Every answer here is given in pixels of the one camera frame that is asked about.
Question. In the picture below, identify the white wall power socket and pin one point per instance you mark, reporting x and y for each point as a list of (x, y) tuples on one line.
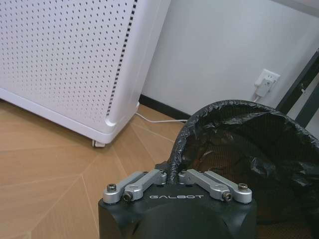
[(270, 76)]

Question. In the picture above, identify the white power plug adapter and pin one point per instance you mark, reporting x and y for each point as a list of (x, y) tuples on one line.
[(263, 87)]

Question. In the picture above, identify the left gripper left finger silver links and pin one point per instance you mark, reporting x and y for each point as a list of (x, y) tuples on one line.
[(139, 183)]

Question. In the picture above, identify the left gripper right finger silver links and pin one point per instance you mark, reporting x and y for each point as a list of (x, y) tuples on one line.
[(214, 185)]

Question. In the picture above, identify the black metal table leg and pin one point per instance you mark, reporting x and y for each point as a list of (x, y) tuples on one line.
[(299, 87)]

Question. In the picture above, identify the trash bin with black bag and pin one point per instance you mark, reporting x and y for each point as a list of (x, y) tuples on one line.
[(251, 159)]

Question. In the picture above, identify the white perforated cabinet on wheels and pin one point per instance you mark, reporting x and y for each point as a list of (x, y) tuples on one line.
[(67, 62)]

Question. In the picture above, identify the white caster wheel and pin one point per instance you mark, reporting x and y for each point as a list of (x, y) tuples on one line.
[(98, 143)]

